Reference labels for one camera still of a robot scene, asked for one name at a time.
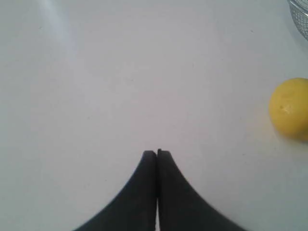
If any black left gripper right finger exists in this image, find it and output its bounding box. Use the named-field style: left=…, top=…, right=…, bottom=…
left=157, top=149, right=243, bottom=231

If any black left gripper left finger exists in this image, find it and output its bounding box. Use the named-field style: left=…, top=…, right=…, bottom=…
left=77, top=151, right=157, bottom=231

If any steel wire mesh basket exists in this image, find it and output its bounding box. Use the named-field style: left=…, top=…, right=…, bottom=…
left=288, top=0, right=308, bottom=40

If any yellow lemon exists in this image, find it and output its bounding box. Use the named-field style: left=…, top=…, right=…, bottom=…
left=269, top=78, right=308, bottom=141

